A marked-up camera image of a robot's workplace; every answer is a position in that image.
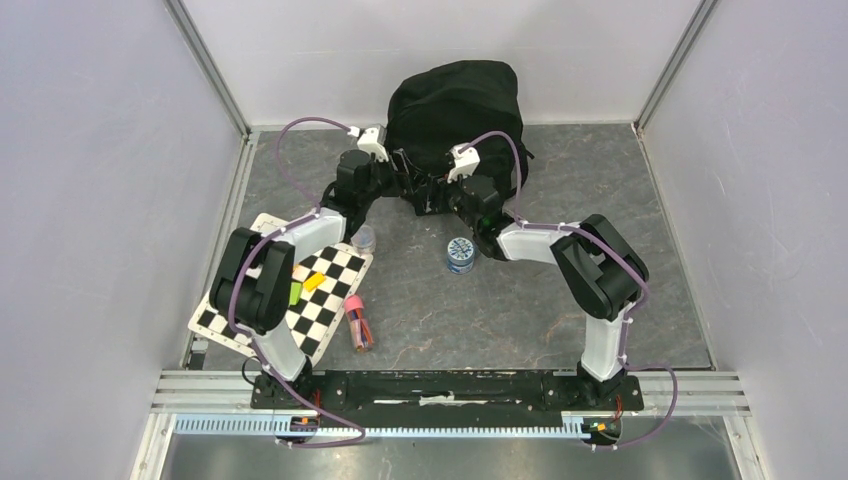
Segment green toy block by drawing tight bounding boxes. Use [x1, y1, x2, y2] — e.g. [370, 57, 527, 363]
[288, 282, 303, 306]

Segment checkered chess board mat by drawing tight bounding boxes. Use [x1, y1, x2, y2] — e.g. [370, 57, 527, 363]
[187, 243, 373, 363]

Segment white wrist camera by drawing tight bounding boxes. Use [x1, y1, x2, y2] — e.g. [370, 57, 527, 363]
[347, 124, 389, 163]
[446, 143, 480, 183]

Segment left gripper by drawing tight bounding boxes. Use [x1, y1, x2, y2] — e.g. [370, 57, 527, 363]
[359, 148, 426, 207]

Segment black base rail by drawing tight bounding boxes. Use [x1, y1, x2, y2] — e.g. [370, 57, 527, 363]
[250, 370, 645, 429]

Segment black student backpack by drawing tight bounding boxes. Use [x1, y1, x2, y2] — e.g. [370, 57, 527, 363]
[385, 60, 533, 216]

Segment pink capped pencil tube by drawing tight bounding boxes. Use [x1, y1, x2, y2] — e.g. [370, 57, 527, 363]
[343, 295, 375, 352]

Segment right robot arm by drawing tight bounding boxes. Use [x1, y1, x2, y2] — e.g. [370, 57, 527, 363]
[435, 175, 649, 408]

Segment clear jar of paperclips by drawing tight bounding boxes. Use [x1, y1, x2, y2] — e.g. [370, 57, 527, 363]
[350, 224, 376, 255]

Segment blue lidded round tub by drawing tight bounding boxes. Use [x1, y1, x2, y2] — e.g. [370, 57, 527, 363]
[446, 237, 476, 274]

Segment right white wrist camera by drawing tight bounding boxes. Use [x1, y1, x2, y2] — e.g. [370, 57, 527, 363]
[446, 143, 480, 183]

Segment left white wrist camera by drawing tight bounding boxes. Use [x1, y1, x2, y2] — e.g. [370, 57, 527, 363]
[347, 124, 389, 163]

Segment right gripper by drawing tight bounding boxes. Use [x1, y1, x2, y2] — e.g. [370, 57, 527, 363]
[418, 165, 480, 233]

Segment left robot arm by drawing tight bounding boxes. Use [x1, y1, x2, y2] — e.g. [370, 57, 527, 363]
[208, 150, 409, 408]

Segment yellow toy block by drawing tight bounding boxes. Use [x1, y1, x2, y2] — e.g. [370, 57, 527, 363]
[302, 272, 326, 292]

